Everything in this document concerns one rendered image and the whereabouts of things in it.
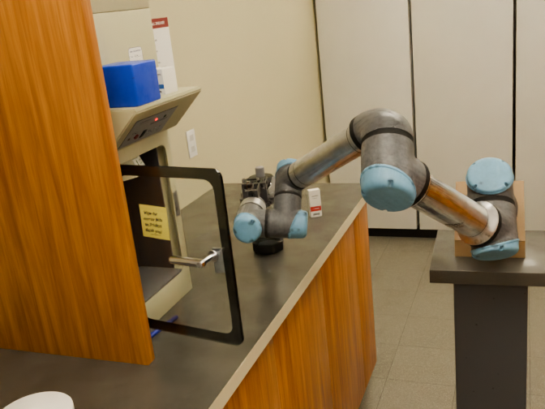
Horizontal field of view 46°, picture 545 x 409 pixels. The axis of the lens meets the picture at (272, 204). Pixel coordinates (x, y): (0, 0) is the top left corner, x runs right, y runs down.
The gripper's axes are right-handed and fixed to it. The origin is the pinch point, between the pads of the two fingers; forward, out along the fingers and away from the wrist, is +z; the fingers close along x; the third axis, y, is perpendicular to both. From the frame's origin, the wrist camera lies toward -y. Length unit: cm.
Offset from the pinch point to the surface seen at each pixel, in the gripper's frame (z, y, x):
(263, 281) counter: -25.4, -18.5, -1.1
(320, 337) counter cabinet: -8, -50, -14
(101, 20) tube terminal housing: -41, 59, 24
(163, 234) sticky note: -60, 14, 13
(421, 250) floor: 211, -133, -69
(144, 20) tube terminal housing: -23, 56, 20
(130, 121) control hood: -55, 39, 18
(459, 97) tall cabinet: 231, -37, -98
